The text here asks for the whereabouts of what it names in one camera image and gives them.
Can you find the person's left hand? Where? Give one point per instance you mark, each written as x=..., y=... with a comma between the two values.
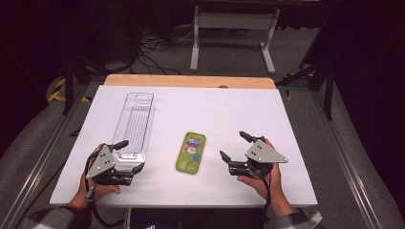
x=102, y=191

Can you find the green cartoon phone case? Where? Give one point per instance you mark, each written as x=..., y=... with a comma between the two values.
x=191, y=153

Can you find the black clothing with white print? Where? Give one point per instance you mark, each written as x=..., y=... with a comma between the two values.
x=191, y=219

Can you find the white board cover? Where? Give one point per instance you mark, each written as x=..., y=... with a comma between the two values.
x=210, y=111

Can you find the wooden table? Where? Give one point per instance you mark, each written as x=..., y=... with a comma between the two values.
x=191, y=81

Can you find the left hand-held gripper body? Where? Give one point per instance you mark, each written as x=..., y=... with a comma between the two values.
x=101, y=162

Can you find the aluminium rail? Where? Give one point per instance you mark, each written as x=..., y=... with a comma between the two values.
x=350, y=165
x=31, y=178

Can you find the black tripod stand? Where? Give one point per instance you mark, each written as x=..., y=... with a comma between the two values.
x=328, y=92
x=68, y=79

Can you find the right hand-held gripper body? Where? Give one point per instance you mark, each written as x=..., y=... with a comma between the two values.
x=262, y=154

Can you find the yellow black hazard tape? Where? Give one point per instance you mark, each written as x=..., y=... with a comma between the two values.
x=57, y=92

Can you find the white metal stand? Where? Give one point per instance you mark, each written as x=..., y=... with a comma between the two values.
x=234, y=20

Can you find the clear plastic packaging tray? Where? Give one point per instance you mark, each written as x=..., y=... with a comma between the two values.
x=137, y=120

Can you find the person's right hand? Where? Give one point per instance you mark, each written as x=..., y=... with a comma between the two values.
x=273, y=184

